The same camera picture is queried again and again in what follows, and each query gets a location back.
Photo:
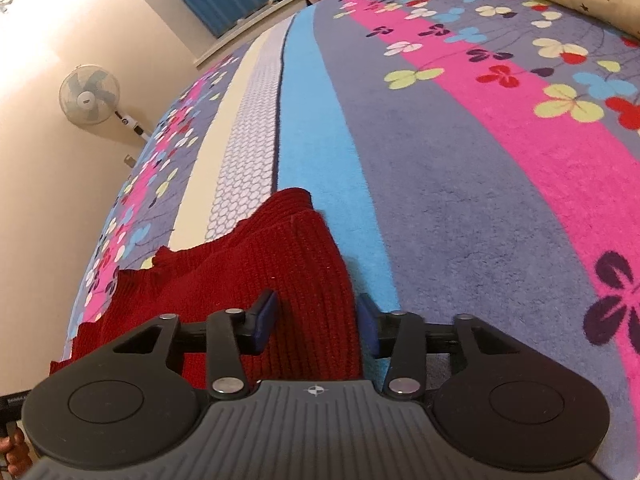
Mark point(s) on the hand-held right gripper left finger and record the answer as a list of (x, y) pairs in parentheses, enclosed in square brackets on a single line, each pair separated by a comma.
[(264, 322)]

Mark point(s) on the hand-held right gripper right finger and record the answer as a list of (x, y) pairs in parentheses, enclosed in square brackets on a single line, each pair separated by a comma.
[(369, 325)]

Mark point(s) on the red knitted sweater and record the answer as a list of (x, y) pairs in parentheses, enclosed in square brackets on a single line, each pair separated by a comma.
[(280, 280)]

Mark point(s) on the person's left hand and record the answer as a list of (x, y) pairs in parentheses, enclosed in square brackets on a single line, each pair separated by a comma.
[(14, 452)]

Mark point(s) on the floral striped bed blanket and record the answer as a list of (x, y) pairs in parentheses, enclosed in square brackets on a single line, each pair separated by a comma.
[(475, 175)]

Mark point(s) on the white standing fan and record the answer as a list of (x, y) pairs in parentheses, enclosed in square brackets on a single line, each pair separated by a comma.
[(90, 92)]

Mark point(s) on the wall power outlet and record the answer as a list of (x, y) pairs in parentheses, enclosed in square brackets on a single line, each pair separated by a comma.
[(129, 160)]

